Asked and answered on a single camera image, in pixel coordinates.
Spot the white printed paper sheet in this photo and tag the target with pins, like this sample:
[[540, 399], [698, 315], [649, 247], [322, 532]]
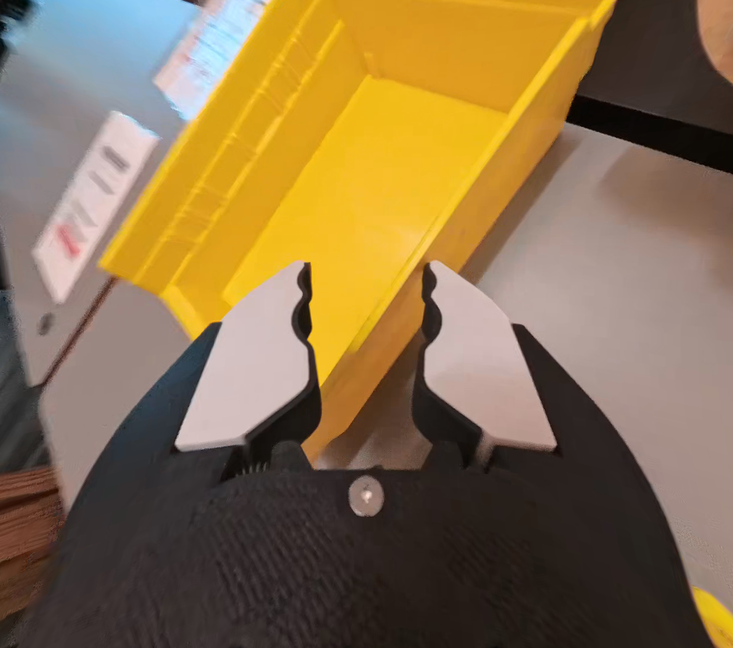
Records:
[[240, 12], [91, 201]]

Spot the black desk mat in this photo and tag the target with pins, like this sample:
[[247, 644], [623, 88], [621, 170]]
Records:
[[658, 58]]

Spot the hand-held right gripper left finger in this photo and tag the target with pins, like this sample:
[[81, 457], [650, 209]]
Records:
[[252, 373]]

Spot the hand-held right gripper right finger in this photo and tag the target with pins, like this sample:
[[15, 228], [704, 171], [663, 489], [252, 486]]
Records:
[[487, 373]]

